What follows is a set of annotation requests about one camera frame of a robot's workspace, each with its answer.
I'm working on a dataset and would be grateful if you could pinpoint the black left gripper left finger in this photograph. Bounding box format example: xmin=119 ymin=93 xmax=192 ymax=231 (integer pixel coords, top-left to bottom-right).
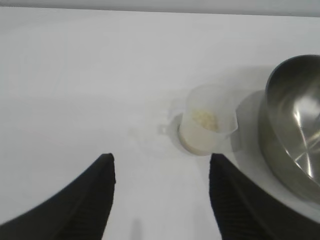
xmin=0 ymin=153 xmax=117 ymax=240

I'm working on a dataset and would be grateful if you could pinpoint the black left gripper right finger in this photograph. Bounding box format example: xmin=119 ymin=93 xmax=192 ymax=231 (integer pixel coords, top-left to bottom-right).
xmin=209 ymin=152 xmax=320 ymax=240

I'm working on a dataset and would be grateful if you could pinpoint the clear plastic measuring cup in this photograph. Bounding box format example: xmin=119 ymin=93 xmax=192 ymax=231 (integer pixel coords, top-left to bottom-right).
xmin=157 ymin=84 xmax=240 ymax=156

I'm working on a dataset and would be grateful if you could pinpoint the stainless steel mixing bowl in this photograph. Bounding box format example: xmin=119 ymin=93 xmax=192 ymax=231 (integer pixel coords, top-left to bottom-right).
xmin=258 ymin=54 xmax=320 ymax=201

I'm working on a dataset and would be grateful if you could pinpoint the white uncooked rice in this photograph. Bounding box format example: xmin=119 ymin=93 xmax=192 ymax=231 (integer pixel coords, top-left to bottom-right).
xmin=178 ymin=110 xmax=221 ymax=156

